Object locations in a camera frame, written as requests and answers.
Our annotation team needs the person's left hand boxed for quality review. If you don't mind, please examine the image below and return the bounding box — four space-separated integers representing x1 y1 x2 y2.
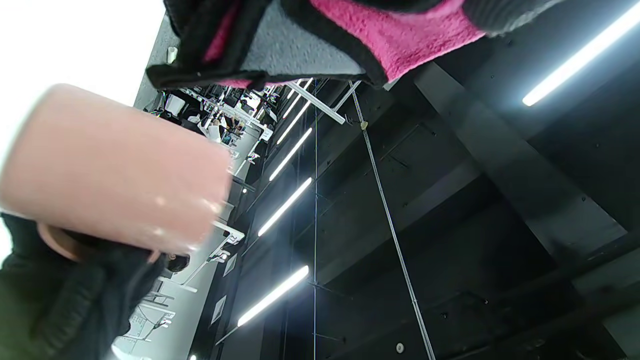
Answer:
162 0 566 66

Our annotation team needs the person's right hand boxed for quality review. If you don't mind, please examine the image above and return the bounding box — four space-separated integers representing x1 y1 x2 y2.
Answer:
0 212 191 360

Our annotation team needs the pink cloth with black edge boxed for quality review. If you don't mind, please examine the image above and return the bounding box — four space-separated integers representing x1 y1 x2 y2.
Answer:
146 0 486 91

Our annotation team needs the pink water cup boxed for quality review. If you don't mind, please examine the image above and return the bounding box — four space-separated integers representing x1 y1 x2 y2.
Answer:
0 84 233 263

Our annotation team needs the row of ceiling tube lights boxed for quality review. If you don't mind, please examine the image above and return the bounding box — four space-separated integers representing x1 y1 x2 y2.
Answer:
187 0 640 360

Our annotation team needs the silver ceiling rod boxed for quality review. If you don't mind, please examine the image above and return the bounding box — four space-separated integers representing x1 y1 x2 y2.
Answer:
348 80 437 360

